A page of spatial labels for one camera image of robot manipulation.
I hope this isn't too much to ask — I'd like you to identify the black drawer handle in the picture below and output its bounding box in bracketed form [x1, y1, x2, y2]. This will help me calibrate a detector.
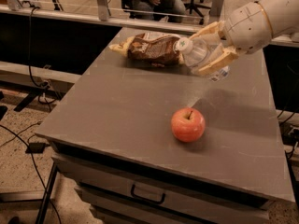
[130, 184, 166, 205]

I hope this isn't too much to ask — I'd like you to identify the clear plastic water bottle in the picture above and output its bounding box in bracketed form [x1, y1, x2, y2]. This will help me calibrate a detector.
[176, 37, 230, 82]

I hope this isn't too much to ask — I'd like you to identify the grey drawer cabinet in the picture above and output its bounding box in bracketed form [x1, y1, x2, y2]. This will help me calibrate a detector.
[37, 49, 294, 224]

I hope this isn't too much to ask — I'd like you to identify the black power adapter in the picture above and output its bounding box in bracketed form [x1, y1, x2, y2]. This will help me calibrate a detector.
[25, 142, 49, 154]

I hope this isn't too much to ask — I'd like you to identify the metal railing frame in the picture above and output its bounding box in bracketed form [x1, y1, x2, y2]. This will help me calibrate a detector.
[1, 0, 222, 35]

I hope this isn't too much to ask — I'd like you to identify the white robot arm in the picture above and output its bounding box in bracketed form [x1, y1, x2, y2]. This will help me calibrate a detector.
[191, 0, 299, 77]

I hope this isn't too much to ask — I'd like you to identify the red apple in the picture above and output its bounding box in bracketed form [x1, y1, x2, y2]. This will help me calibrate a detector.
[171, 107, 206, 143]

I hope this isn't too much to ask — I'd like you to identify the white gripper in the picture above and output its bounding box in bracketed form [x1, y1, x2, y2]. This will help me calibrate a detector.
[190, 2, 272, 77]

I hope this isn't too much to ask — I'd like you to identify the seated person in jeans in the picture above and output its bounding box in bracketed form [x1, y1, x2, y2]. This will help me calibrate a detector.
[132, 0, 185, 23]

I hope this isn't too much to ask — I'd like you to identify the brown chip bag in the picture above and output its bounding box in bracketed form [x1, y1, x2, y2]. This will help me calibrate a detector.
[109, 32, 184, 66]

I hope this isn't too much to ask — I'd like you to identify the black floor cable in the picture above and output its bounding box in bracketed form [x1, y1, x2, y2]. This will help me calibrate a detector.
[0, 121, 63, 224]

